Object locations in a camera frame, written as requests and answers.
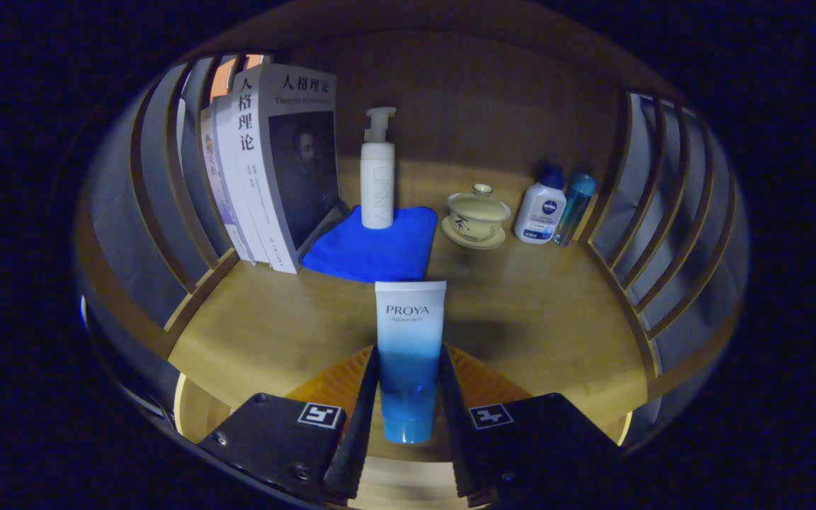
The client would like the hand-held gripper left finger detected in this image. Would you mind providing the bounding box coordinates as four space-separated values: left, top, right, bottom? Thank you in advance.
198 344 381 501

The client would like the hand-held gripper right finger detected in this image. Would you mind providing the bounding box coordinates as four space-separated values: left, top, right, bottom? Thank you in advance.
438 344 622 508

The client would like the blue and white tube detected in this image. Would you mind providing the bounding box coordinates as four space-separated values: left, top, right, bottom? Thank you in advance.
375 280 448 445

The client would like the wooden countertop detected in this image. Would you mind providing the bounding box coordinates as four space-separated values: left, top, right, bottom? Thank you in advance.
167 159 660 461

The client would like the wooden cabinet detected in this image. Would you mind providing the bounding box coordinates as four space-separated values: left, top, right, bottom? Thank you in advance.
72 0 752 510

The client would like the blue folded cloth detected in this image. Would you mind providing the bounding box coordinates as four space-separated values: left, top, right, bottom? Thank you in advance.
300 205 439 284

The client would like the white lotion bottle blue cap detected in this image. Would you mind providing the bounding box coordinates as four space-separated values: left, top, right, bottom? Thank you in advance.
513 164 567 245

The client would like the beige lidded teacup with saucer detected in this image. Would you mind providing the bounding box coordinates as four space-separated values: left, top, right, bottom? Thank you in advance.
441 183 513 250

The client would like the teal slim bottle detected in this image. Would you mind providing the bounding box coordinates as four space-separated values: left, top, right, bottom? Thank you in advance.
553 172 597 247

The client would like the thin white book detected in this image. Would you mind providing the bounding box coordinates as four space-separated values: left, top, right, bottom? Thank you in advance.
211 94 271 266

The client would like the white pump bottle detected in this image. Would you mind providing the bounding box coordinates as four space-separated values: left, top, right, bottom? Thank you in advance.
360 106 397 230

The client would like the purple floral book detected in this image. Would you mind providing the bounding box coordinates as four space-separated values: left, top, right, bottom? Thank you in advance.
199 106 256 264

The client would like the thick white portrait book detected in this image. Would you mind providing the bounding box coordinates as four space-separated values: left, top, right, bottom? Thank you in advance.
229 62 349 275

